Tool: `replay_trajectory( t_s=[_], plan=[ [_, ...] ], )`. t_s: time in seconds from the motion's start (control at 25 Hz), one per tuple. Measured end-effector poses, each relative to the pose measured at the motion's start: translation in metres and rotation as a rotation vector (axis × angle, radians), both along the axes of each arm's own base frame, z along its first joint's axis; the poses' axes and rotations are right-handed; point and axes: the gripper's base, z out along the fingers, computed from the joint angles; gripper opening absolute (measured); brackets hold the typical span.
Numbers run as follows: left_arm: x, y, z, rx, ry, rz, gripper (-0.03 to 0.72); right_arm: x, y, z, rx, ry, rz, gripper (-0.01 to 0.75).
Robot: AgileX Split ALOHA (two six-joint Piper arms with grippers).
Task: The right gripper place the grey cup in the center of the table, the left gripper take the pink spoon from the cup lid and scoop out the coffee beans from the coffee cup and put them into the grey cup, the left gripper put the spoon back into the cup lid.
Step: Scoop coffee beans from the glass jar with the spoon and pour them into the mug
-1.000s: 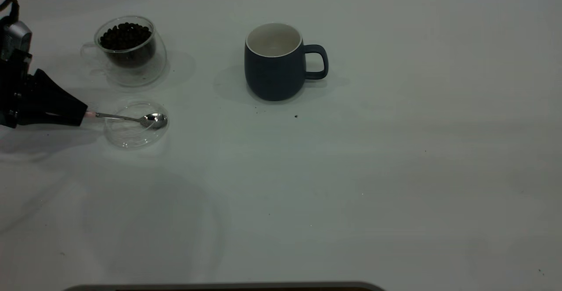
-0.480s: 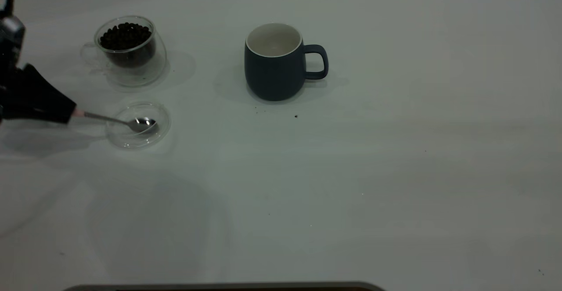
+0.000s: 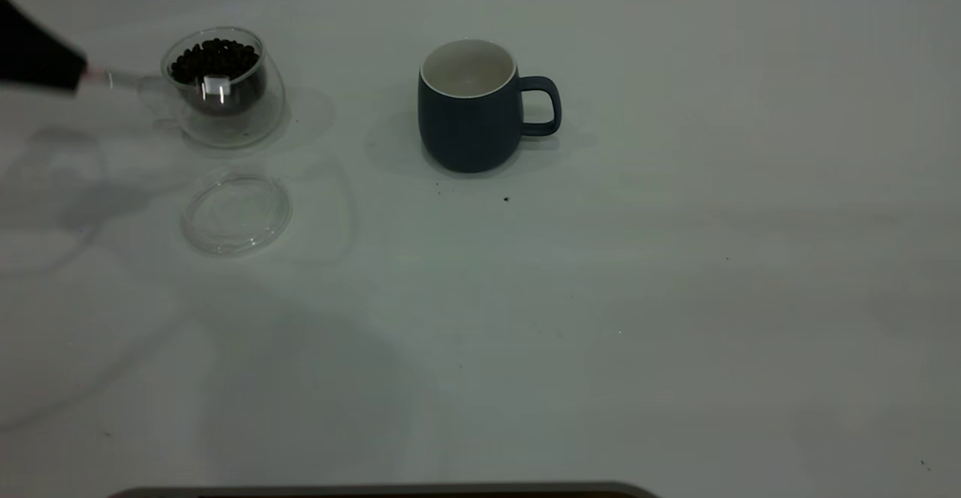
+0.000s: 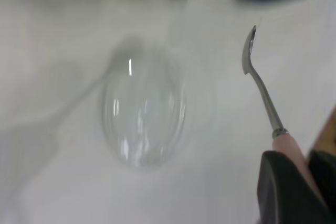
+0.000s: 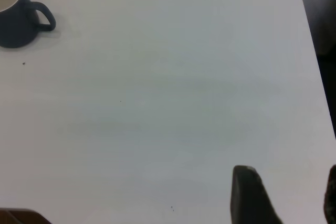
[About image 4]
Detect clear round glass lid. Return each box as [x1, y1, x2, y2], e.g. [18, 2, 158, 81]
[101, 50, 187, 170]

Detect pink handled metal spoon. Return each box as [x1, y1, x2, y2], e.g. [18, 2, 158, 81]
[241, 25, 314, 183]

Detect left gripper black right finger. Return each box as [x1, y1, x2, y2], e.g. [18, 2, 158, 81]
[306, 149, 336, 224]

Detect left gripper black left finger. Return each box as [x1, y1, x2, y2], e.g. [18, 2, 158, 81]
[256, 150, 330, 224]

